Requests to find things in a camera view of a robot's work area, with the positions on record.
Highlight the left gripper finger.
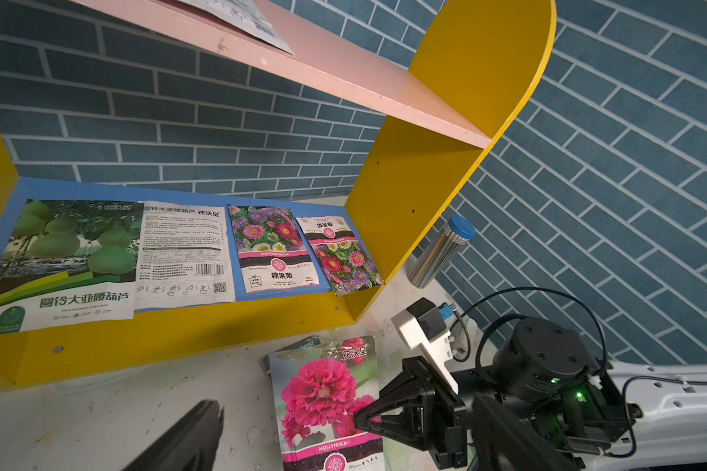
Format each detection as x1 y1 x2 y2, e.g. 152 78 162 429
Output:
125 400 224 471

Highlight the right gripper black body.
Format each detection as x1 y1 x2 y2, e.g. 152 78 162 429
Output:
388 357 469 470

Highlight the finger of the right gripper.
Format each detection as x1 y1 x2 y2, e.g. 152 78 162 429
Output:
353 376 424 442

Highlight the hollyhock magenta flower packet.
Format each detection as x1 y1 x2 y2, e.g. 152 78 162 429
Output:
269 336 385 470

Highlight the white text seed packet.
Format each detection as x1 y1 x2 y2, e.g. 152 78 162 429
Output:
179 0 293 54

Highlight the purple flower seed packet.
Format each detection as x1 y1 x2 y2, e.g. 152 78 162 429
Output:
259 335 321 377

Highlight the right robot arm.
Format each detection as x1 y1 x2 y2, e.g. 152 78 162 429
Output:
355 298 707 470

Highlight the small chrysanthemum seed packet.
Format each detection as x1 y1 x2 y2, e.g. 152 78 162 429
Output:
297 216 385 296

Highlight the white text packet lower shelf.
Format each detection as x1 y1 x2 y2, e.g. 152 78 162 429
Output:
135 201 236 311

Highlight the yellow wooden shelf unit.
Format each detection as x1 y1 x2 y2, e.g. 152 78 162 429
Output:
0 0 558 393

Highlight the green gourd seed packet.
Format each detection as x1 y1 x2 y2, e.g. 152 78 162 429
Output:
0 199 143 335

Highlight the silver canister blue lid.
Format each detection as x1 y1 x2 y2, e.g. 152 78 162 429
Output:
407 215 476 288

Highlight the chrysanthemum packet pink band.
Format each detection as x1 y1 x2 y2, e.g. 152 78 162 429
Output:
228 205 319 294

